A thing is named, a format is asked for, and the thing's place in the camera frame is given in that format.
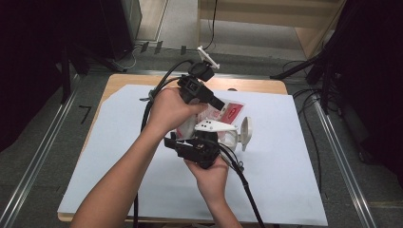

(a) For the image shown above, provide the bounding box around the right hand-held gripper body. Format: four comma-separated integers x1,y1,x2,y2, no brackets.
175,119,240,169

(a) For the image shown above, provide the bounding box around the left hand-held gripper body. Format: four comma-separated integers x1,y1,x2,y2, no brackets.
176,46,221,105

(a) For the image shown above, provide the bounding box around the red and white refill pouch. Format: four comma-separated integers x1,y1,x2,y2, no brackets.
175,98,246,142

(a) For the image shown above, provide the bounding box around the clear glass jar white lid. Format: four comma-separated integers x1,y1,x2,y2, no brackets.
217,116,254,152

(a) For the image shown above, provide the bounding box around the person's left hand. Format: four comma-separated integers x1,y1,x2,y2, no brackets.
146,86,208,136

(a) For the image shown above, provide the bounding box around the person's right hand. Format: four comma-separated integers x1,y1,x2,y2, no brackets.
184,155,230,203

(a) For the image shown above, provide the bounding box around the white paper sheet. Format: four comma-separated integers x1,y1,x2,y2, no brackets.
57,84,329,226

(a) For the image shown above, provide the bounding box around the black tripod stand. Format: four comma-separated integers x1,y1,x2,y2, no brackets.
270,31,353,112

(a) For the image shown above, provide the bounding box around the black cabinet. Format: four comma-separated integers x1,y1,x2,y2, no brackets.
100,0,143,61

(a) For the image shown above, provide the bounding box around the light wooden furniture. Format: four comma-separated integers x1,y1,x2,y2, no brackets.
196,0,348,60

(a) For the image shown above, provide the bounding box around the black metal stand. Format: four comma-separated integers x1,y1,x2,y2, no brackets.
58,44,120,104

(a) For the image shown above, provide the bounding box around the dark curtain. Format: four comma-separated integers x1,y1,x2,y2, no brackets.
0,0,107,153
329,0,403,188

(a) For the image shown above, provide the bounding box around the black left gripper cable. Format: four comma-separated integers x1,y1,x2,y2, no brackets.
132,59,195,228

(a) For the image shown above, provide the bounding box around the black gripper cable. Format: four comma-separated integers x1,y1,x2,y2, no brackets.
218,143,267,228
132,59,195,228

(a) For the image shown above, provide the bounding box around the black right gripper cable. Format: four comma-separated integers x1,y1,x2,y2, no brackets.
218,143,267,228

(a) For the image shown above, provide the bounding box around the black hanging cable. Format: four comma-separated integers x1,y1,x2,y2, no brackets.
202,0,219,52

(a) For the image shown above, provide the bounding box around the black floor cable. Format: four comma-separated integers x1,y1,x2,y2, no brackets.
283,60,322,191

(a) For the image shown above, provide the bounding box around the metal floor rail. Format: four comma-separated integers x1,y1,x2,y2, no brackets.
312,93,379,228
0,74,82,228

